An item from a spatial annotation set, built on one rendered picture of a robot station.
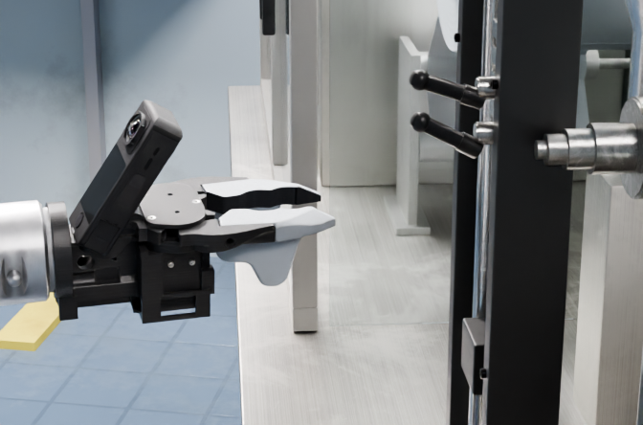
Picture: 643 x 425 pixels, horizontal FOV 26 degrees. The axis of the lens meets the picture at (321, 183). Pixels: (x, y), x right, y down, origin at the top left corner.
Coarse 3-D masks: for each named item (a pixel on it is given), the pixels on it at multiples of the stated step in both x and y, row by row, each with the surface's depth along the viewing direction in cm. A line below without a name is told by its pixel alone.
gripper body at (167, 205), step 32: (160, 192) 106; (192, 192) 106; (64, 224) 100; (128, 224) 102; (160, 224) 101; (192, 224) 102; (64, 256) 100; (96, 256) 102; (128, 256) 103; (160, 256) 102; (192, 256) 103; (64, 288) 101; (96, 288) 103; (128, 288) 104; (160, 288) 103; (192, 288) 104; (64, 320) 104; (160, 320) 104
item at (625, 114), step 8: (624, 104) 88; (632, 104) 86; (640, 104) 85; (624, 112) 88; (632, 112) 86; (640, 112) 84; (624, 120) 88; (632, 120) 86; (640, 120) 84; (640, 128) 85; (640, 136) 85; (640, 144) 85; (640, 152) 85; (640, 160) 85; (640, 168) 85; (624, 176) 88; (632, 176) 86; (640, 176) 85; (624, 184) 88; (632, 184) 86; (640, 184) 85; (632, 192) 86; (640, 192) 85
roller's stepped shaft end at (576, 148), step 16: (576, 128) 86; (592, 128) 86; (608, 128) 85; (624, 128) 85; (544, 144) 86; (560, 144) 85; (576, 144) 85; (592, 144) 85; (608, 144) 85; (624, 144) 85; (544, 160) 86; (560, 160) 86; (576, 160) 85; (592, 160) 85; (608, 160) 85; (624, 160) 85
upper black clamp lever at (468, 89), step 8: (416, 72) 88; (424, 72) 88; (416, 80) 88; (424, 80) 88; (432, 80) 88; (440, 80) 88; (448, 80) 89; (416, 88) 88; (424, 88) 88; (432, 88) 88; (440, 88) 88; (448, 88) 88; (456, 88) 88; (464, 88) 88; (472, 88) 88; (448, 96) 88; (456, 96) 88; (464, 96) 88; (472, 96) 88; (464, 104) 89; (472, 104) 89; (480, 104) 89
